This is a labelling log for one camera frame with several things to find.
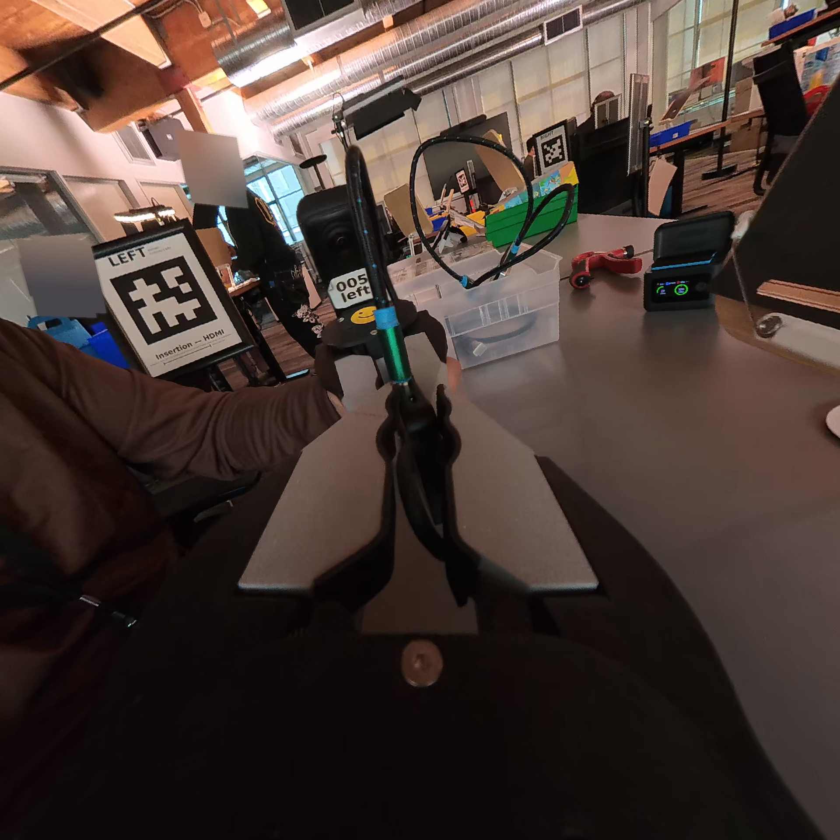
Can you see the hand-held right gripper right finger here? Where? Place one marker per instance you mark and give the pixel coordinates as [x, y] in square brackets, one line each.
[512, 518]

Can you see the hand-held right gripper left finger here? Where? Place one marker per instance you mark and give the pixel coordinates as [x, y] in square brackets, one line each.
[328, 512]

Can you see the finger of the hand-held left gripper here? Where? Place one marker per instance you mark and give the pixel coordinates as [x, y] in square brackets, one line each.
[359, 384]
[430, 364]

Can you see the clear plastic bin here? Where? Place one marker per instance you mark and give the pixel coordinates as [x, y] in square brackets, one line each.
[525, 308]

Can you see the person's left forearm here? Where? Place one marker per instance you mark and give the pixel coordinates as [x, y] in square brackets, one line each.
[229, 426]

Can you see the person's left hand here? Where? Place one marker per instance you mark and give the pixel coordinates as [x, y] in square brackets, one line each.
[336, 403]

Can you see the black studio light panel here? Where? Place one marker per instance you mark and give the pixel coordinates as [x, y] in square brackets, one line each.
[380, 111]

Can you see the green plastic crate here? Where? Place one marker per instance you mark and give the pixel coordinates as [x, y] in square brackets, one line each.
[518, 223]

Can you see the cardboard sheet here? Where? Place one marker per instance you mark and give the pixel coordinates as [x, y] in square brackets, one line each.
[499, 170]

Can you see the framed marker sign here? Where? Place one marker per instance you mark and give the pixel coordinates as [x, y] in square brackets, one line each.
[164, 302]

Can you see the led light bar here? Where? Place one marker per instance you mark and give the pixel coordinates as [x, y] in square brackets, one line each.
[144, 213]

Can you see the red hand tool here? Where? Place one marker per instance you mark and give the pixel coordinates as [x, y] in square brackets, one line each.
[594, 262]

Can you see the small marker sign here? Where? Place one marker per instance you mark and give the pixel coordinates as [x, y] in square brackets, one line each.
[551, 149]

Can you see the blue plastic crate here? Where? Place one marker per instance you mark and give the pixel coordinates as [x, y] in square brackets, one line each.
[105, 341]

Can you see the person's upper body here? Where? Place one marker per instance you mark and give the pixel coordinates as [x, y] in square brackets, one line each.
[59, 492]

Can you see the black charging case with display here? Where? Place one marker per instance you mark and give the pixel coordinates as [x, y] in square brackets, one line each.
[689, 243]

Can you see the wooden top desk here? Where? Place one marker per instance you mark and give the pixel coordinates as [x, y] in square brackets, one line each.
[695, 128]

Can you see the black monitor with white base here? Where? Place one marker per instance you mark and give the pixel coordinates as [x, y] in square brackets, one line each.
[794, 216]

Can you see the black office chair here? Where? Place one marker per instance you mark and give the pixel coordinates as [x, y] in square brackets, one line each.
[781, 98]

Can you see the silver ventilation duct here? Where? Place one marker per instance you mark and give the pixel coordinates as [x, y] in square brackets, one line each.
[394, 65]

